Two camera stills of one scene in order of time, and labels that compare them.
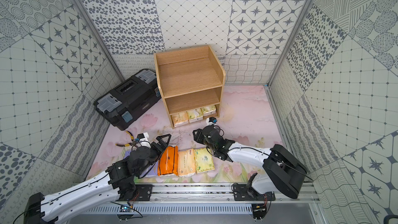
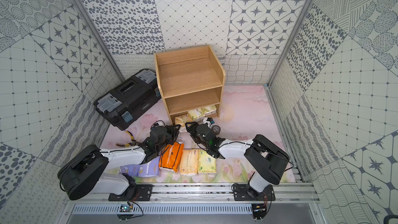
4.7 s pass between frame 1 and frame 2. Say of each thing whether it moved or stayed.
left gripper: moved
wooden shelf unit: stayed
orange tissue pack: moved
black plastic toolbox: stayed
